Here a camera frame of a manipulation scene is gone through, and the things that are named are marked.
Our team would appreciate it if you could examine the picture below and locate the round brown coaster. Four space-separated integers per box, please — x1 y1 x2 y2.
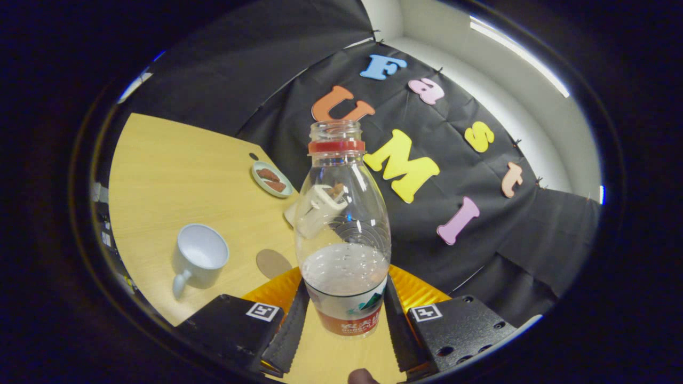
256 249 293 279

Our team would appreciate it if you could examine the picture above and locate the white toaster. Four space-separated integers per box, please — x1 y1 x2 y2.
284 184 350 238

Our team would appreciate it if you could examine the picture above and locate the clear plastic juice bottle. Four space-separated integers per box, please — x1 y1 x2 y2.
293 121 393 338

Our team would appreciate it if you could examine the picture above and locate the black backdrop cloth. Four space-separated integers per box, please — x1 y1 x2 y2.
123 0 601 329

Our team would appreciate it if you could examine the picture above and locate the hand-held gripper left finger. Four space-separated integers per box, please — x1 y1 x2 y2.
176 267 311 375

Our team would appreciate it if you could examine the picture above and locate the pale green plate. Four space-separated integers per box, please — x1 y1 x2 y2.
251 161 293 198

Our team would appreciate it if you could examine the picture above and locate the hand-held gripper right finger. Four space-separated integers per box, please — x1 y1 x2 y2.
384 265 518 373

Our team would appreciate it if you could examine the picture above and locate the white cup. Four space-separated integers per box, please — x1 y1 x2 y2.
172 223 230 298

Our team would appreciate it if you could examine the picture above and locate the wooden table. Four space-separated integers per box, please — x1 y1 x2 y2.
108 113 414 384

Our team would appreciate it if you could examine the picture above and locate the long ceiling light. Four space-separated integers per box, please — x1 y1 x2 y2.
470 16 570 98

